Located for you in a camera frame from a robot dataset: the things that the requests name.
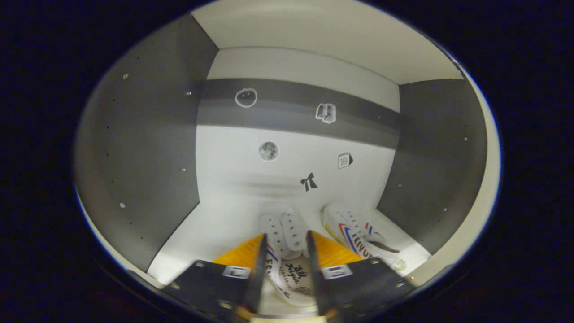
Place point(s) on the white shoe cabinet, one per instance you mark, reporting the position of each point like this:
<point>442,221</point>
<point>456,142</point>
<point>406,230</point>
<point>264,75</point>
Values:
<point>291,148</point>

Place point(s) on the white striped canvas shoe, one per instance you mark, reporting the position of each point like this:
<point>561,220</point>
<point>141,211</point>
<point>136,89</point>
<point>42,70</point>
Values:
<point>287,229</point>
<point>354,233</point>

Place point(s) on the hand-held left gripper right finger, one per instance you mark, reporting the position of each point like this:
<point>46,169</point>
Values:
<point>314,278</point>

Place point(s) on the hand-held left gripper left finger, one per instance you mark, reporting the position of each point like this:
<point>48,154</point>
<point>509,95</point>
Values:
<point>258,278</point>

